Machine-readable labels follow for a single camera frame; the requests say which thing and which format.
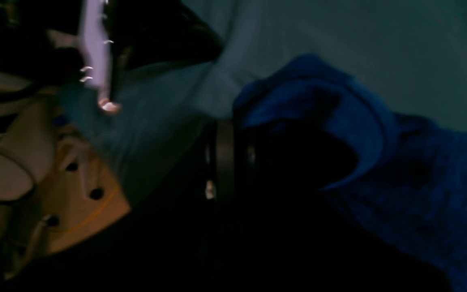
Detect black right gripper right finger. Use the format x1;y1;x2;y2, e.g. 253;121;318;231
240;122;452;292

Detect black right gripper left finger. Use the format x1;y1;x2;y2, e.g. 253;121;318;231
0;121;236;292

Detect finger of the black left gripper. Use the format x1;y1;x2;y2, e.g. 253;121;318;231
108;0;223;101

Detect light blue table cloth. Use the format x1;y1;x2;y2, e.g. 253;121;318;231
58;0;467;205

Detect blue t-shirt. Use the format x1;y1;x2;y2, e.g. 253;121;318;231
233;55;467;292

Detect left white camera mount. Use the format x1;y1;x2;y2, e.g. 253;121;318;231
77;0;121;114

